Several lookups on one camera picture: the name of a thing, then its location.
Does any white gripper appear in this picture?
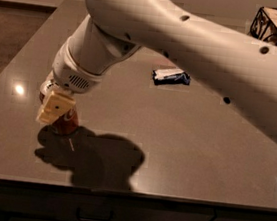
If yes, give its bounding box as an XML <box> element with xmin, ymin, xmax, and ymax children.
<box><xmin>37</xmin><ymin>38</ymin><xmax>102</xmax><ymax>125</ymax></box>

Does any red coke can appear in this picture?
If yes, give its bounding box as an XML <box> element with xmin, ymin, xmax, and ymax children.
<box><xmin>39</xmin><ymin>80</ymin><xmax>79</xmax><ymax>135</ymax></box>

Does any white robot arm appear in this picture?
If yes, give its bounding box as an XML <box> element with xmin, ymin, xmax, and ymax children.
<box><xmin>38</xmin><ymin>0</ymin><xmax>277</xmax><ymax>143</ymax></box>

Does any blue white snack packet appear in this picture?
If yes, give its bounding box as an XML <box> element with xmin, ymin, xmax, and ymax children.
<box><xmin>152</xmin><ymin>68</ymin><xmax>191</xmax><ymax>86</ymax></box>

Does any drawer handle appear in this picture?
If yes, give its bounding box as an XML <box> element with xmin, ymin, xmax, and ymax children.
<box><xmin>75</xmin><ymin>207</ymin><xmax>114</xmax><ymax>221</ymax></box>

